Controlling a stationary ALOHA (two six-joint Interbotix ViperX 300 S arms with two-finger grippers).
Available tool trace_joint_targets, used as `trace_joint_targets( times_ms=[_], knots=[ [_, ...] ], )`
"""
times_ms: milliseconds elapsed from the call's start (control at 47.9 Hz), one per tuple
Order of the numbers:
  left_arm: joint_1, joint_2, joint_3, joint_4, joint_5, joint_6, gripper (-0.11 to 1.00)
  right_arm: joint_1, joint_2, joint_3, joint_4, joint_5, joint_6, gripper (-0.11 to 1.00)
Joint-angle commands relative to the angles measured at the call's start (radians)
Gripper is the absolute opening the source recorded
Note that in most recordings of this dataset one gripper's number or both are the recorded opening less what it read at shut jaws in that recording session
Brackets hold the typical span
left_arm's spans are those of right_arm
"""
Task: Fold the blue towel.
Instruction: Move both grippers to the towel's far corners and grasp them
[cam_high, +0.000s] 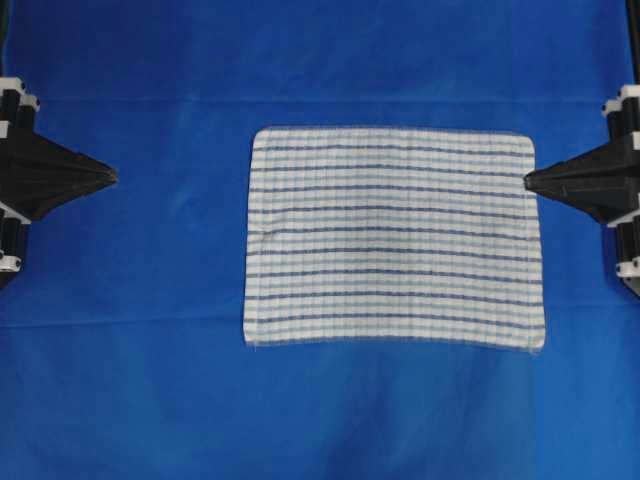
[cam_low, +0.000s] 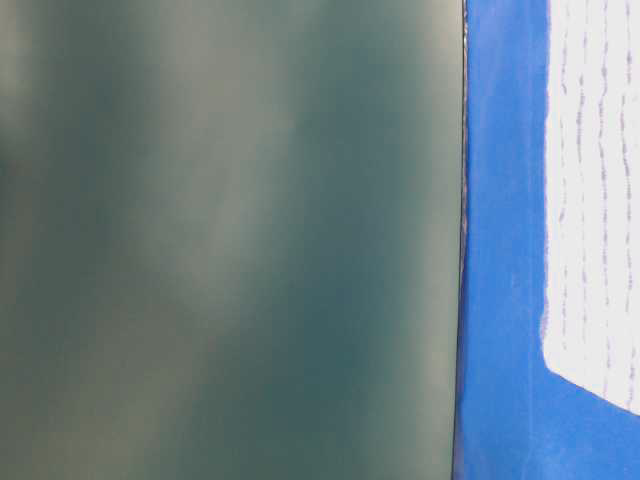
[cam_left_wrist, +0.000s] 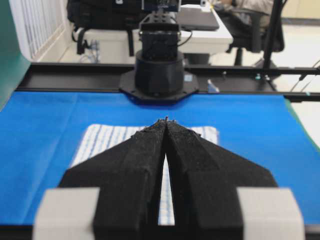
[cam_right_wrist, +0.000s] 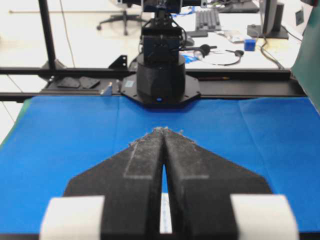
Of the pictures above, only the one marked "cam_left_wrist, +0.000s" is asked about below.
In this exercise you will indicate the black office chair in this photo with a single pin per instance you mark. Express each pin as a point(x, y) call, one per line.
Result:
point(244, 26)

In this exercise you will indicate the black backpack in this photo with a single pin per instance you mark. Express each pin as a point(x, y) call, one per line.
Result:
point(122, 15)

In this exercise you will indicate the white radiator panel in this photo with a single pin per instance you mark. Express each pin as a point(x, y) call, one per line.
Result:
point(42, 27)

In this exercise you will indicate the black tripod pole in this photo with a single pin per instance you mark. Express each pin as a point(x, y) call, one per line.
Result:
point(265, 62)

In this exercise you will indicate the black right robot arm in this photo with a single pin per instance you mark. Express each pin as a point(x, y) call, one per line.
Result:
point(159, 68)

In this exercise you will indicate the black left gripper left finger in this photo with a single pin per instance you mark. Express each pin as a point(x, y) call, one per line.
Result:
point(111, 196)

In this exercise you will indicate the black table edge rail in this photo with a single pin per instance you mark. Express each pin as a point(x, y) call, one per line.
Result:
point(111, 78)

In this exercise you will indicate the white desk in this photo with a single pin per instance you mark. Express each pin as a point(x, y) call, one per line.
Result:
point(116, 42)

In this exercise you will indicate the seated person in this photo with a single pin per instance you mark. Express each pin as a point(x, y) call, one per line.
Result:
point(263, 6)

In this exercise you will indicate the blue striped white towel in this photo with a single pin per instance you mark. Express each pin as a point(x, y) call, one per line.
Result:
point(98, 138)

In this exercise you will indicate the blue table cloth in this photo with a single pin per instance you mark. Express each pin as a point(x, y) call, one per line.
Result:
point(40, 133)

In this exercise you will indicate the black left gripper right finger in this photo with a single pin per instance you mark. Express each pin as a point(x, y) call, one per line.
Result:
point(219, 195)

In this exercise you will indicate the green board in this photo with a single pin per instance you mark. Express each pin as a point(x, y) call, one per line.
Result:
point(13, 65)

